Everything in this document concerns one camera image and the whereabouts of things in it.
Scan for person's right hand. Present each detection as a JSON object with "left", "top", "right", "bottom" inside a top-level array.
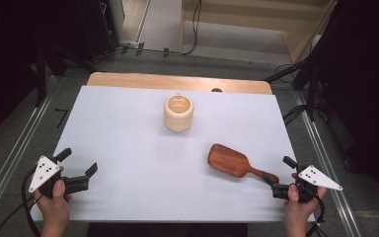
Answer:
[{"left": 282, "top": 184, "right": 329, "bottom": 227}]

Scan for black floor cables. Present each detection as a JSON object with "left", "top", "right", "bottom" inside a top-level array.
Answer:
[{"left": 281, "top": 104, "right": 309, "bottom": 127}]

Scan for white board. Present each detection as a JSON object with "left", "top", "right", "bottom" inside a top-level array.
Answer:
[{"left": 29, "top": 85, "right": 316, "bottom": 223}]

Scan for light wooden table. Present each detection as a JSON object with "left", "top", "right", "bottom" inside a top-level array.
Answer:
[{"left": 86, "top": 71, "right": 273, "bottom": 96}]

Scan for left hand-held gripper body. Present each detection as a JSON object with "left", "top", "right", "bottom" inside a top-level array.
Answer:
[{"left": 28, "top": 155, "right": 90, "bottom": 199}]

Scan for light wooden shelf unit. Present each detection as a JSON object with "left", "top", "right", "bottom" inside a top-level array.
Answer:
[{"left": 180, "top": 0, "right": 339, "bottom": 64}]

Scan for brown wooden hairbrush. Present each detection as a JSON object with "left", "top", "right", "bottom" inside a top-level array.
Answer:
[{"left": 206, "top": 142, "right": 281, "bottom": 186}]

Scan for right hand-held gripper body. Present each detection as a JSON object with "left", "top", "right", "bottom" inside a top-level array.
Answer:
[{"left": 271, "top": 164, "right": 344, "bottom": 203}]

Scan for cream ribbed cup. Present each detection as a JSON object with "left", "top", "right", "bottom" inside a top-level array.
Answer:
[{"left": 163, "top": 93, "right": 195, "bottom": 133}]

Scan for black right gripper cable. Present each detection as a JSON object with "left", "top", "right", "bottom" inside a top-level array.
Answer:
[{"left": 305, "top": 192, "right": 329, "bottom": 237}]

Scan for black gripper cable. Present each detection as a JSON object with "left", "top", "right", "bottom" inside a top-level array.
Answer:
[
  {"left": 305, "top": 192, "right": 329, "bottom": 237},
  {"left": 0, "top": 167, "right": 44, "bottom": 237}
]

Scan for black hanging cable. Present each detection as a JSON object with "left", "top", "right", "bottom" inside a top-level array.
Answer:
[{"left": 181, "top": 0, "right": 203, "bottom": 56}]

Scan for black metal stand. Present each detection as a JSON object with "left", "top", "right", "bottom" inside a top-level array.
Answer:
[
  {"left": 34, "top": 40, "right": 49, "bottom": 109},
  {"left": 303, "top": 60, "right": 321, "bottom": 122}
]

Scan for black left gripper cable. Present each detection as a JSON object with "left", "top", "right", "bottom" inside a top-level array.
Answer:
[{"left": 0, "top": 167, "right": 44, "bottom": 237}]

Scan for aluminium floor rail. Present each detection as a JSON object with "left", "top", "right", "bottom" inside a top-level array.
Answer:
[
  {"left": 0, "top": 74, "right": 61, "bottom": 229},
  {"left": 291, "top": 90, "right": 363, "bottom": 237}
]

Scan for person's left hand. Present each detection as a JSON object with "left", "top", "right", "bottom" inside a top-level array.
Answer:
[{"left": 34, "top": 179, "right": 74, "bottom": 229}]

